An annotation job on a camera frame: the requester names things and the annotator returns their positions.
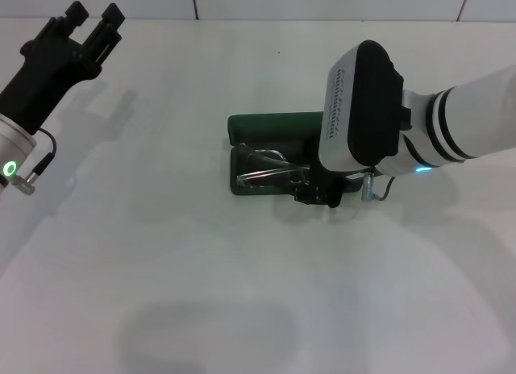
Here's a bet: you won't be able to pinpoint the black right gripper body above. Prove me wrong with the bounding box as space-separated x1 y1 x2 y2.
309 159 364 210

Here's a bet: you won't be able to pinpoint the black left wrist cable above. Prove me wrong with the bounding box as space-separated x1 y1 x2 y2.
10 127 57 197

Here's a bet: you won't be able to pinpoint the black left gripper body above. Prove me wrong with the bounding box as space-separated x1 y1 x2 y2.
0 38 102 134

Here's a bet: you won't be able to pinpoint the dark right wrist cable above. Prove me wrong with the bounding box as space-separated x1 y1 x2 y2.
372 174 397 202

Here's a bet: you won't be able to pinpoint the green glasses case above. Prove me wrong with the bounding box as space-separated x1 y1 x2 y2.
227 111 364 198

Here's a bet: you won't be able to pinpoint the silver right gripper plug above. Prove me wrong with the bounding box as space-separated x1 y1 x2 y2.
362 170 376 201

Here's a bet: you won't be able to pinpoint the clear white glasses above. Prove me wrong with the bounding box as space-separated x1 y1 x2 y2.
235 142 314 189

